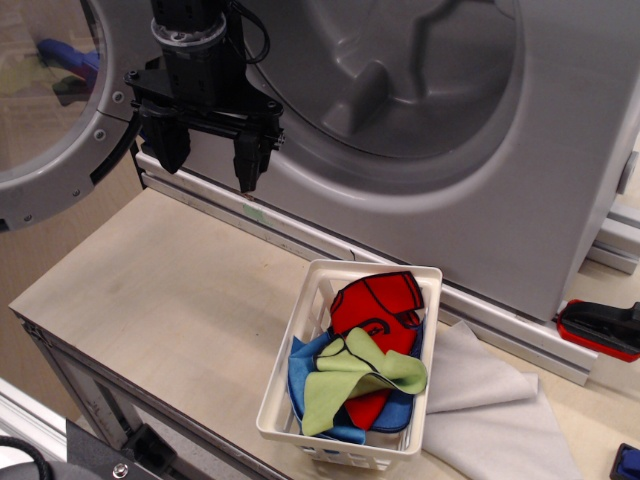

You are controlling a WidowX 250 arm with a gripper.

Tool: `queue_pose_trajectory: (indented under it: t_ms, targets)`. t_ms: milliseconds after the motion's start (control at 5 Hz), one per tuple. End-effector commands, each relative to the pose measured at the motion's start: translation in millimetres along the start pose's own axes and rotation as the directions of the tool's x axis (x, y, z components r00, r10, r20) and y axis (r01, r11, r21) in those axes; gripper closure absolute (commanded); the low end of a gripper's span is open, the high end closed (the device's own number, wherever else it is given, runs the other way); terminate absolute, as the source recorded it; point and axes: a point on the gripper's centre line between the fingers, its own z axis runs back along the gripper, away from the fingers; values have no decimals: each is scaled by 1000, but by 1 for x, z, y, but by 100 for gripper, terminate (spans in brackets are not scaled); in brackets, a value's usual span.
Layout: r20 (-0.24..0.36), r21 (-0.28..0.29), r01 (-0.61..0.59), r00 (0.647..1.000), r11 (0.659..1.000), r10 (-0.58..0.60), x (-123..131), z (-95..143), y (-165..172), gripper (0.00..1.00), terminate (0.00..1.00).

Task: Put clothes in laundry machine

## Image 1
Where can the blue black object at corner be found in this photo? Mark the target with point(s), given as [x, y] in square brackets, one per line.
[626, 464]

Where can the grey toy washing machine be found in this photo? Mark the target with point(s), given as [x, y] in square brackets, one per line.
[485, 138]

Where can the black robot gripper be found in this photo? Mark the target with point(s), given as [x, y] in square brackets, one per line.
[203, 86]

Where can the red cloth with black trim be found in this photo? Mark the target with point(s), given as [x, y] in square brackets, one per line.
[386, 307]

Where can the white plastic laundry basket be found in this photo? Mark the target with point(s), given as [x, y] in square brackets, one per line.
[309, 320]

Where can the green cloth with black trim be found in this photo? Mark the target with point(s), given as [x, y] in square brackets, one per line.
[354, 376]

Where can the blue object behind door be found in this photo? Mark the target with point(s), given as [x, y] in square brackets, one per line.
[83, 65]

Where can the black metal bracket with bolt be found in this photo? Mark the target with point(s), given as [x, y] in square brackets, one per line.
[97, 460]

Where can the red and black clamp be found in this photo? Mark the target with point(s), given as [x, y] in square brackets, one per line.
[605, 329]

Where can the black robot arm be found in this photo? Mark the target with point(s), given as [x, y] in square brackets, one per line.
[203, 15]

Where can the aluminium extrusion rail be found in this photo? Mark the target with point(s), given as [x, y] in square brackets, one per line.
[534, 341]

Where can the grey felt cloth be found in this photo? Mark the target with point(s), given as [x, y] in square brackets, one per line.
[486, 419]

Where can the grey round machine door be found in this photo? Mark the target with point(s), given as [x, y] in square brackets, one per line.
[59, 139]

